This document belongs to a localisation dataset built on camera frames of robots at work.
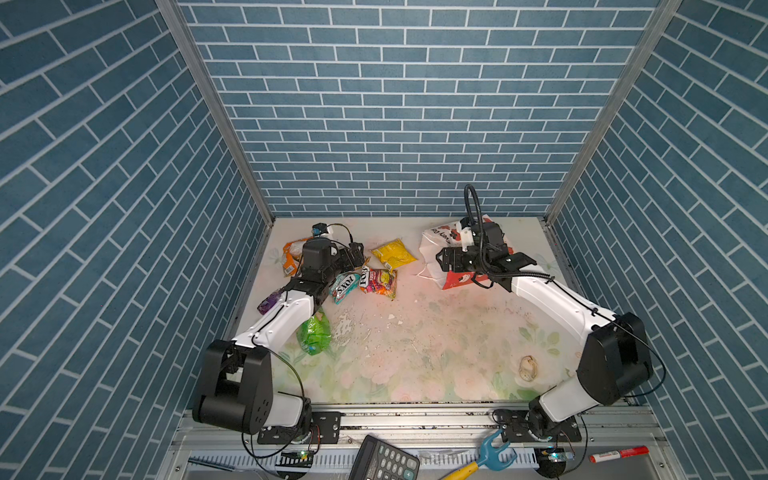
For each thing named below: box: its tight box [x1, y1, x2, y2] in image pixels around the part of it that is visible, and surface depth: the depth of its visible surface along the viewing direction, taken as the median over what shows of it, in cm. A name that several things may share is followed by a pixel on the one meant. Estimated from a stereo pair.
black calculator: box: [348, 434, 421, 480], surface depth 69 cm
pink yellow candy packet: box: [359, 266, 398, 300], surface depth 98 cm
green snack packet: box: [329, 272, 361, 305], surface depth 98 cm
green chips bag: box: [296, 309, 332, 356], surface depth 81 cm
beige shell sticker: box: [519, 355, 539, 382], surface depth 86 cm
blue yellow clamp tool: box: [441, 427, 518, 480], surface depth 70 cm
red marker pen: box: [589, 445, 650, 463], surface depth 71 cm
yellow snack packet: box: [371, 238, 418, 271], surface depth 107 cm
